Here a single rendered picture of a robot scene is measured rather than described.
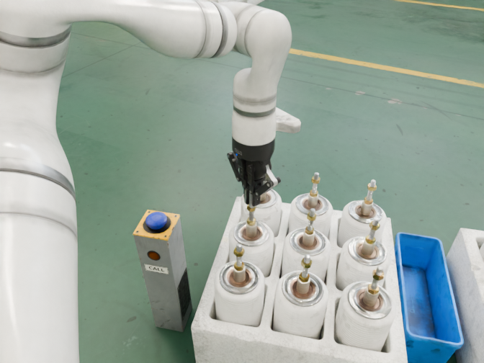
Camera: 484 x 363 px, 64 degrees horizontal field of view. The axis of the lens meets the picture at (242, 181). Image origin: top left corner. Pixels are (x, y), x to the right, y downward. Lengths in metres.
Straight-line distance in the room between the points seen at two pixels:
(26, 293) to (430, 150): 1.57
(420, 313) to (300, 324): 0.42
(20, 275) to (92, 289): 0.87
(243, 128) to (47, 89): 0.32
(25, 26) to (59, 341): 0.26
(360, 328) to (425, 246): 0.44
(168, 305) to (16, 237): 0.68
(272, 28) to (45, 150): 0.35
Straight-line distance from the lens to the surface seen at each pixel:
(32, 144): 0.30
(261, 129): 0.63
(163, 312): 0.94
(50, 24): 0.40
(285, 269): 0.85
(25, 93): 0.41
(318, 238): 0.83
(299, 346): 0.76
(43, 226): 0.27
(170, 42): 0.48
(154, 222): 0.75
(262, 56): 0.56
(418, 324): 1.07
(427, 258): 1.15
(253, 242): 0.81
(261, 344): 0.77
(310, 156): 1.51
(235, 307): 0.74
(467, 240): 1.05
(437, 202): 1.43
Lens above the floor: 0.84
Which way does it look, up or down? 38 degrees down
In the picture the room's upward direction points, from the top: straight up
